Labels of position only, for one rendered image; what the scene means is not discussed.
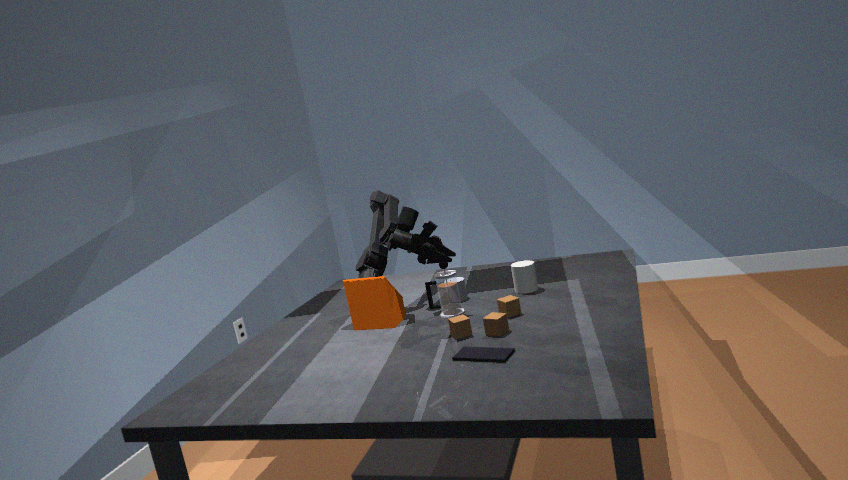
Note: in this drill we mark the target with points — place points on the glass french press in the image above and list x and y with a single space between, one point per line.
448 291

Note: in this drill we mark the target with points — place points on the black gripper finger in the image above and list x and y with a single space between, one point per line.
443 249
437 257

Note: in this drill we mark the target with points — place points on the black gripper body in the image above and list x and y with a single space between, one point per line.
417 246

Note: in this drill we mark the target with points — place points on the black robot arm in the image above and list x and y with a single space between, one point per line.
389 230

